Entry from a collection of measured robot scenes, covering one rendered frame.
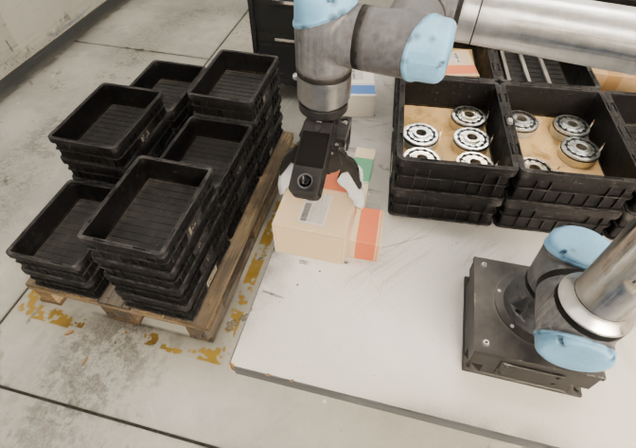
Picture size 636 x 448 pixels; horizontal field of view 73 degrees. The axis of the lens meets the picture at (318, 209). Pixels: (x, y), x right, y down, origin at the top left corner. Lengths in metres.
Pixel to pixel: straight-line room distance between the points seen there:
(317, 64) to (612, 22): 0.35
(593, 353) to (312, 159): 0.52
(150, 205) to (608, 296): 1.41
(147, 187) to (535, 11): 1.44
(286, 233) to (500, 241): 0.75
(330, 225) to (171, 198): 1.07
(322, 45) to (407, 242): 0.78
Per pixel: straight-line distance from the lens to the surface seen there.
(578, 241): 0.91
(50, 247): 2.02
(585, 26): 0.64
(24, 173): 2.89
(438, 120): 1.42
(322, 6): 0.53
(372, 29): 0.53
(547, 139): 1.47
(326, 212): 0.70
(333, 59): 0.55
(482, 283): 1.07
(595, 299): 0.76
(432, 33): 0.52
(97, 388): 1.93
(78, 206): 2.13
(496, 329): 1.02
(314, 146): 0.61
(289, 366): 1.03
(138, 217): 1.66
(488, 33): 0.64
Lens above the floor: 1.66
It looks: 49 degrees down
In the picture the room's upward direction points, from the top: straight up
